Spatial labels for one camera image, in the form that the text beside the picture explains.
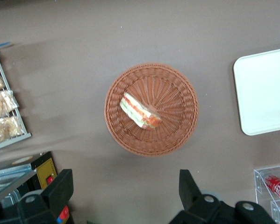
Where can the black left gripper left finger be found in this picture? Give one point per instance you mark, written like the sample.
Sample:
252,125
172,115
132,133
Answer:
58,186

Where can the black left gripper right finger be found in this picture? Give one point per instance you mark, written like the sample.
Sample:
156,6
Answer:
188,193

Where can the triangular sandwich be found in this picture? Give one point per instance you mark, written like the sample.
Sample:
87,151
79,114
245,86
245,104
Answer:
137,109

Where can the round brown wicker basket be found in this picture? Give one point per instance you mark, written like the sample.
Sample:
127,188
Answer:
174,93

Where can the white rectangular plastic tray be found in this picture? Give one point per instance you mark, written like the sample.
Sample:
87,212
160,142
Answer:
263,93

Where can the yellow box with red button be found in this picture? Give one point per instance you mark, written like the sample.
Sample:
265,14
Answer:
45,169

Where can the clear acrylic can dispenser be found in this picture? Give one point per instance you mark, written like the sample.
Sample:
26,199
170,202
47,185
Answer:
259,182

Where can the red cola can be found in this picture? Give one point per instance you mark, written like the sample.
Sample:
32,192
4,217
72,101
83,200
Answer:
278,186

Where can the blue strip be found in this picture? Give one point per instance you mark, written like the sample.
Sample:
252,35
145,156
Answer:
0,44

